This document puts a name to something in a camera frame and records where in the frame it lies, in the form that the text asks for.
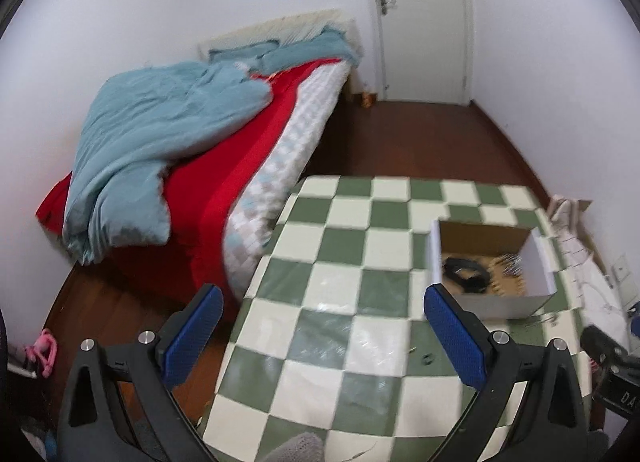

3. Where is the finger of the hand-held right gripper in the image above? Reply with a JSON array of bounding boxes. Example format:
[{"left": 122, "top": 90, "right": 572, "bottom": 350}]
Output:
[{"left": 580, "top": 325, "right": 631, "bottom": 368}]

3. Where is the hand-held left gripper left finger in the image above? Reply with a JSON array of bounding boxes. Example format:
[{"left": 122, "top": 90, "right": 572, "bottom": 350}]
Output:
[{"left": 57, "top": 283, "right": 224, "bottom": 462}]

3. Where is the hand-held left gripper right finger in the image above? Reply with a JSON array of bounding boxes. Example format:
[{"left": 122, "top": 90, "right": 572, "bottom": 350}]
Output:
[{"left": 423, "top": 284, "right": 593, "bottom": 462}]

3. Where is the white cardboard box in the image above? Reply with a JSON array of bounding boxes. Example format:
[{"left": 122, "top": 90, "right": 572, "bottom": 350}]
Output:
[{"left": 426, "top": 219, "right": 558, "bottom": 319}]

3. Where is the white plastic bag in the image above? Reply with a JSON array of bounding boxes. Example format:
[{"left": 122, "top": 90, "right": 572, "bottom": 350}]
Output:
[{"left": 547, "top": 197, "right": 632, "bottom": 343}]

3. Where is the bed with red sheet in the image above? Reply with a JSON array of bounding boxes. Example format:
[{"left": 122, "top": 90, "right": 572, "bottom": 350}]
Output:
[{"left": 36, "top": 58, "right": 346, "bottom": 310}]

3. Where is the green white checkered tablecloth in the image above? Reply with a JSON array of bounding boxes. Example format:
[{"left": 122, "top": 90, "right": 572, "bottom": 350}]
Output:
[{"left": 197, "top": 176, "right": 608, "bottom": 462}]

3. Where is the grey knit cloth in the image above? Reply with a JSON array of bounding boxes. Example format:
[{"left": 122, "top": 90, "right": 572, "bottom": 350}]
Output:
[{"left": 262, "top": 432, "right": 328, "bottom": 462}]

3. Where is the pink toy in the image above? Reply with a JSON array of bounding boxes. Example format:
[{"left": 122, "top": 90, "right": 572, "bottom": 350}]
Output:
[{"left": 27, "top": 328, "right": 57, "bottom": 378}]

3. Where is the white quilted mattress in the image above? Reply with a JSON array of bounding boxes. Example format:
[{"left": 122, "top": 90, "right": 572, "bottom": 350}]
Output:
[{"left": 222, "top": 62, "right": 352, "bottom": 300}]

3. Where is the light blue blanket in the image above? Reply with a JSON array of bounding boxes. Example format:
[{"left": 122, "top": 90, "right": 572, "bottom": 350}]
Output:
[{"left": 62, "top": 62, "right": 275, "bottom": 265}]

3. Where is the light blue pillow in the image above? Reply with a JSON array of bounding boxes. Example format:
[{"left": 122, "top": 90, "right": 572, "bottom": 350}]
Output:
[{"left": 207, "top": 26, "right": 361, "bottom": 75}]

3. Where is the white door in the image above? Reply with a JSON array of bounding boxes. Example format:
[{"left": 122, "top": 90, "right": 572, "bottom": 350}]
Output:
[{"left": 366, "top": 0, "right": 474, "bottom": 105}]

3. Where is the black cord bundle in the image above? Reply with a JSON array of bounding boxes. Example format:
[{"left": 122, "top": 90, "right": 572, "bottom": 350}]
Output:
[{"left": 442, "top": 257, "right": 490, "bottom": 293}]

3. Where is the wooden bead bracelet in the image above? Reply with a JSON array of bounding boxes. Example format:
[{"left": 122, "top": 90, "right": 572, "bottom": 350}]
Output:
[{"left": 487, "top": 254, "right": 526, "bottom": 297}]

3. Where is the white wall socket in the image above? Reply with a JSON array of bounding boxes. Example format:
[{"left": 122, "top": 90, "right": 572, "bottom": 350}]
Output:
[{"left": 612, "top": 254, "right": 632, "bottom": 287}]

